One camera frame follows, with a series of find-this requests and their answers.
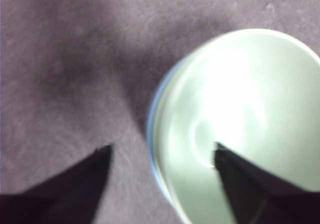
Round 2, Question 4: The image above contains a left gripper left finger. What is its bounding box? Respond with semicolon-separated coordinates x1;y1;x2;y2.
0;144;112;224

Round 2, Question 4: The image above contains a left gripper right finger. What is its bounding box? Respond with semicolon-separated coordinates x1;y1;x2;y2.
213;141;320;224

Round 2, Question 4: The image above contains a green ribbed bowl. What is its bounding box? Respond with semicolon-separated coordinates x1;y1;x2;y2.
154;28;320;224

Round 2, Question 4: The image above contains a blue ribbed bowl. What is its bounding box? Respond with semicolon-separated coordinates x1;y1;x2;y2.
146;63;177;206

